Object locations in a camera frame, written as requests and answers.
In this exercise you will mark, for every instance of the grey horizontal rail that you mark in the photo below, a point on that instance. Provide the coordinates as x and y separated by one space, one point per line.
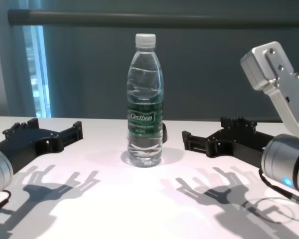
139 19

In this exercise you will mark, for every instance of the black round button green top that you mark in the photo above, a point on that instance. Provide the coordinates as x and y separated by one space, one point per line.
165 134

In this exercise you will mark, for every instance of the clear water bottle green label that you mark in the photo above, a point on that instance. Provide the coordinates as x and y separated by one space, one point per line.
145 99

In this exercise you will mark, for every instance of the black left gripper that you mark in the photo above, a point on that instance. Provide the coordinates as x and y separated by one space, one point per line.
28 144

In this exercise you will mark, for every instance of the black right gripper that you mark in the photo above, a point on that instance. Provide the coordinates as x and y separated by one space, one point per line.
239 143

